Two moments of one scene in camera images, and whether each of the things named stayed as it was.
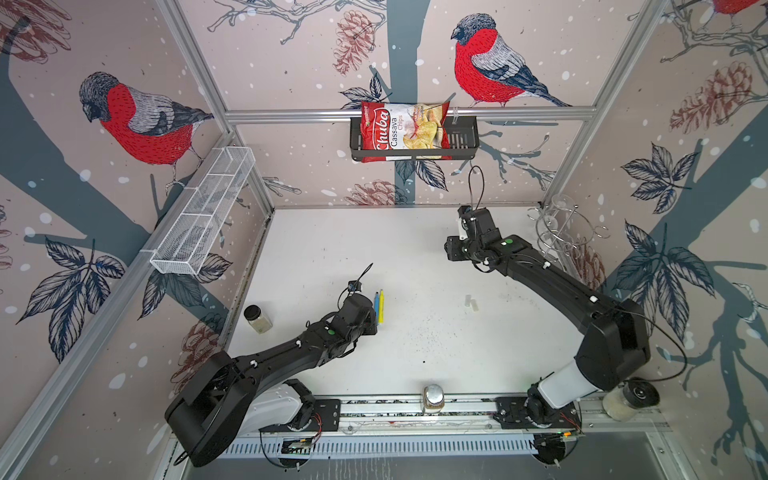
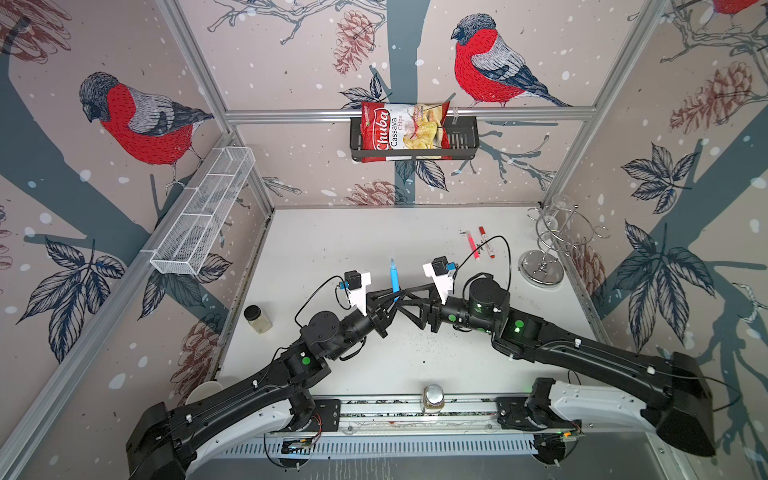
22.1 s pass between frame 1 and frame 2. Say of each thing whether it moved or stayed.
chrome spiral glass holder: stayed
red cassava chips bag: stayed
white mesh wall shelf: stayed
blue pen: moved
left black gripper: moved
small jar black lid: stayed
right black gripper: moved
